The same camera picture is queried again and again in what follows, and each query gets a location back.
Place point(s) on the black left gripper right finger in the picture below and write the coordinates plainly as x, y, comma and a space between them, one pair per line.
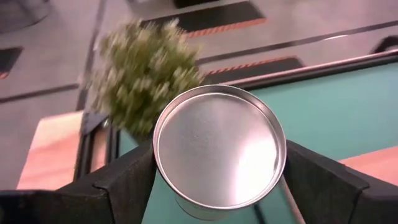
335, 199

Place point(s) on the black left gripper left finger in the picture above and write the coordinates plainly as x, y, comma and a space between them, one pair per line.
93, 202

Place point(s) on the tin can red orange label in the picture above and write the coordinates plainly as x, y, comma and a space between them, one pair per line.
219, 149

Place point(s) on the potted green plant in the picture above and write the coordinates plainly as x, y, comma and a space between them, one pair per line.
143, 71

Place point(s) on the black floor mat hazard stripes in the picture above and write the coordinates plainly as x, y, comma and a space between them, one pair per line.
217, 18
9, 59
258, 68

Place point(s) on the black aluminium table frame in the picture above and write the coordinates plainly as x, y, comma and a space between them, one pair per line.
311, 74

